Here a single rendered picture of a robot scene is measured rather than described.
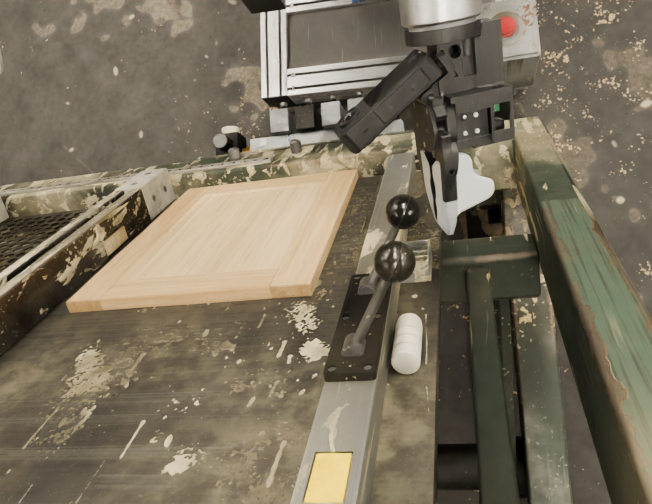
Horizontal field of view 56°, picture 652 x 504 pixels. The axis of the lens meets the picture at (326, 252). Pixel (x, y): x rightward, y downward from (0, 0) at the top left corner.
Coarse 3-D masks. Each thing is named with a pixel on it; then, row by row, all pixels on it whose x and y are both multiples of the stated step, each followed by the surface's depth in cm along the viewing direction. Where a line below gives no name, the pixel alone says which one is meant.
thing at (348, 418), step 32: (384, 192) 102; (384, 224) 90; (384, 352) 62; (352, 384) 56; (384, 384) 61; (320, 416) 53; (352, 416) 52; (320, 448) 50; (352, 448) 49; (352, 480) 46
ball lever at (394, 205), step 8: (392, 200) 65; (400, 200) 64; (408, 200) 64; (416, 200) 65; (392, 208) 64; (400, 208) 64; (408, 208) 64; (416, 208) 64; (392, 216) 64; (400, 216) 64; (408, 216) 64; (416, 216) 64; (392, 224) 65; (400, 224) 65; (408, 224) 65; (392, 232) 66; (392, 240) 67; (360, 280) 71; (368, 280) 70; (376, 280) 70; (360, 288) 69; (368, 288) 69
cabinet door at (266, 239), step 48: (192, 192) 130; (240, 192) 125; (288, 192) 119; (336, 192) 113; (144, 240) 108; (192, 240) 105; (240, 240) 101; (288, 240) 97; (96, 288) 92; (144, 288) 89; (192, 288) 86; (240, 288) 84; (288, 288) 82
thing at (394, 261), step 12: (384, 252) 54; (396, 252) 53; (408, 252) 54; (384, 264) 54; (396, 264) 53; (408, 264) 54; (384, 276) 54; (396, 276) 54; (408, 276) 54; (384, 288) 56; (372, 300) 57; (372, 312) 57; (360, 324) 58; (348, 336) 60; (360, 336) 59; (348, 348) 59; (360, 348) 59
